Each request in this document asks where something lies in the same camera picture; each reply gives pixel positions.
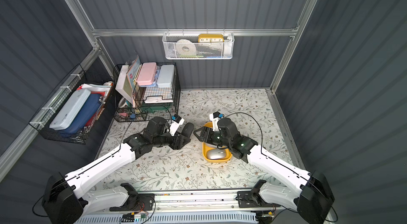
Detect silver grey mouse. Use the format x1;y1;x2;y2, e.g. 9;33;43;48
206;149;227;160

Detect black mouse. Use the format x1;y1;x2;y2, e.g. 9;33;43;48
181;122;194;138

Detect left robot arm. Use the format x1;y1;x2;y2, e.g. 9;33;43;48
41;116;194;224

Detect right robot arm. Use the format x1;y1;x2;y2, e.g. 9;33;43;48
194;118;335;224

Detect yellow storage box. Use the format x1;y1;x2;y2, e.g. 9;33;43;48
198;122;232;163

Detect light blue pencil case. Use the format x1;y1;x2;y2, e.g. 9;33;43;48
157;65;175;88

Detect pink pencil case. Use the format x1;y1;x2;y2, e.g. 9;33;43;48
136;62;157;86

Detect books in organizer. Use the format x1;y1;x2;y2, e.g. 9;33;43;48
116;55;142;107

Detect white tape roll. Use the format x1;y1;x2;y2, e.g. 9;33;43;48
175;39;197;56

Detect dark blue case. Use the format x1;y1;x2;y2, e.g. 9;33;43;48
58;93;102;137

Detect yellow clock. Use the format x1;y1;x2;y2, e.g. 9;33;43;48
198;33;224;43

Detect white long case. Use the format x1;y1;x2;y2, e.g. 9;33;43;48
49;89;91;130

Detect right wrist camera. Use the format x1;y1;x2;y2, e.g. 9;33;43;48
209;112;224;131

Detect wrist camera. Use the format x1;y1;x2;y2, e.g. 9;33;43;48
169;115;184;136
209;112;224;131

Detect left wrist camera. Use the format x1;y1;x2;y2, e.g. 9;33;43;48
169;115;184;136

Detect black wire desk organizer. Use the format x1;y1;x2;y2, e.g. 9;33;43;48
114;63;181;122

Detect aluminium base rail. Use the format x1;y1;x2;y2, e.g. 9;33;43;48
63;188;328;224

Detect white wire wall basket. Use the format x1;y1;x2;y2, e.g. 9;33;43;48
162;32;235;60

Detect black wire side basket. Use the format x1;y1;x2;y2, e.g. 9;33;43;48
29;65;114;145

